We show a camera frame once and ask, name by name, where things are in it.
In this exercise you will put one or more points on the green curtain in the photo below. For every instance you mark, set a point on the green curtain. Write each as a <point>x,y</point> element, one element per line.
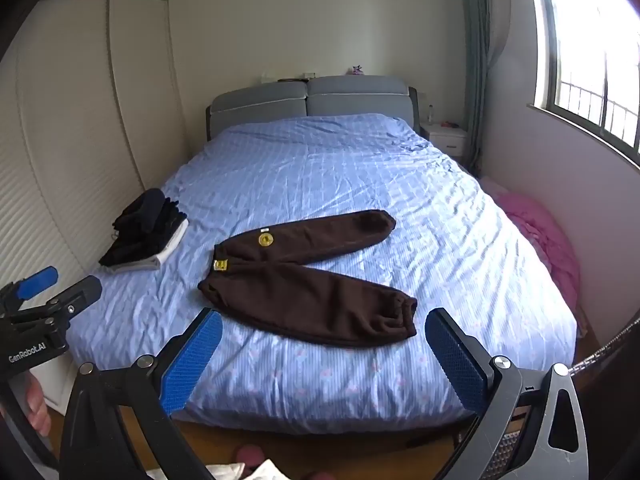
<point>477,15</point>

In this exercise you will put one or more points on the pink blanket on floor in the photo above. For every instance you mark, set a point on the pink blanket on floor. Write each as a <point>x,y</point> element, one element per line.
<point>549,240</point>

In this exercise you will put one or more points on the white louvered wardrobe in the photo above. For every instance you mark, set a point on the white louvered wardrobe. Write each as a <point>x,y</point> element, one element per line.
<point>90,118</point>

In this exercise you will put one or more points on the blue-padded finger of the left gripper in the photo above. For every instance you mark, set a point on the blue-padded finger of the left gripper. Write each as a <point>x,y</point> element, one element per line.
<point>14,294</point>

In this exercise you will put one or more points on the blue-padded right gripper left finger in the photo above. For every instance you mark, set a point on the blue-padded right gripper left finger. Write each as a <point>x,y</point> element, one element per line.
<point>95,441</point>

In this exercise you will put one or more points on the stack of folded dark clothes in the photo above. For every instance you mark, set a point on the stack of folded dark clothes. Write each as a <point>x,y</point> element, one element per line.
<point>147,232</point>

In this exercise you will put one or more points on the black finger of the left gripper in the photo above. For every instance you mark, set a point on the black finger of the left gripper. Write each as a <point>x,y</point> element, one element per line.
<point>73,300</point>

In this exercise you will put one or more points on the blue striped bed sheet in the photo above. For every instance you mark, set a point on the blue striped bed sheet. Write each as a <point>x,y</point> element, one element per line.
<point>452,248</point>

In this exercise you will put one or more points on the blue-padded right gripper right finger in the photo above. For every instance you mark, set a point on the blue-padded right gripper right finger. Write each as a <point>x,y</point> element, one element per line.
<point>527,423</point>

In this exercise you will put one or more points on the person's left hand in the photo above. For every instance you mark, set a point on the person's left hand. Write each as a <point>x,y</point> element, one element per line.
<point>30,398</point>

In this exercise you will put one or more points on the dark brown fleece pants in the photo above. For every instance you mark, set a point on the dark brown fleece pants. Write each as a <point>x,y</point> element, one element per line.
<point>267,279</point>

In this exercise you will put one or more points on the white bedside table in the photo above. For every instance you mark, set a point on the white bedside table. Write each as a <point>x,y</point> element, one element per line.
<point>451,141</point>

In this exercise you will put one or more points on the window with green frame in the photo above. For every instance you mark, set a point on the window with green frame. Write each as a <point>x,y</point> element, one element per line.
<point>589,68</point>

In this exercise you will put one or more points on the grey upholstered headboard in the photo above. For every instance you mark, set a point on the grey upholstered headboard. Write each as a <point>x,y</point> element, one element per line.
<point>322,96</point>

